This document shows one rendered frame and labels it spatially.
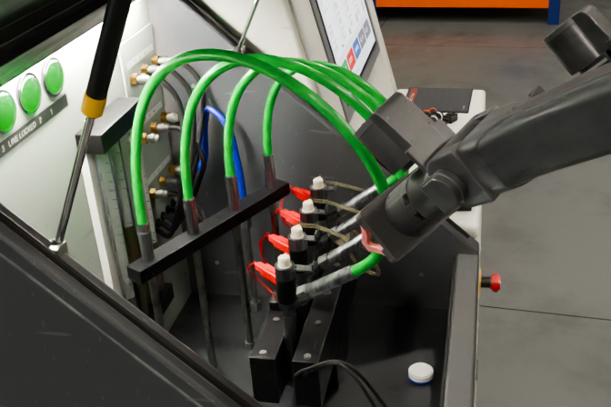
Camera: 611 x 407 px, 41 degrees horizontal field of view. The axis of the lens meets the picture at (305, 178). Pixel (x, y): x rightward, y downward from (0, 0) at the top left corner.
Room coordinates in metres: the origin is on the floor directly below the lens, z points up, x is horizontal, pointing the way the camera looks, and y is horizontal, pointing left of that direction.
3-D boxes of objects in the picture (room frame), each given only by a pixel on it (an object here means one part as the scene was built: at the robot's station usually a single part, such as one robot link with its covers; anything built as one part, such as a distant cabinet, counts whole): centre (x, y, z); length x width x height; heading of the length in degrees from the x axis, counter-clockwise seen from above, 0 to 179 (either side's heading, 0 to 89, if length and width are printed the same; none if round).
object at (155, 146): (1.25, 0.24, 1.20); 0.13 x 0.03 x 0.31; 166
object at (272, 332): (1.07, 0.01, 0.91); 0.34 x 0.10 x 0.15; 166
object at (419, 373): (1.02, -0.16, 0.84); 0.04 x 0.04 x 0.01
